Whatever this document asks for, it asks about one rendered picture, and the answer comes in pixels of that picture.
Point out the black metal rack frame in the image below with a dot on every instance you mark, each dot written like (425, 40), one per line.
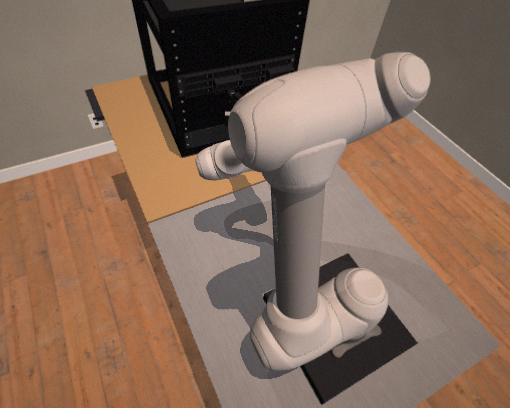
(218, 34)

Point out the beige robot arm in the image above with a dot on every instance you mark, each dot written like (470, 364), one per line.
(296, 127)

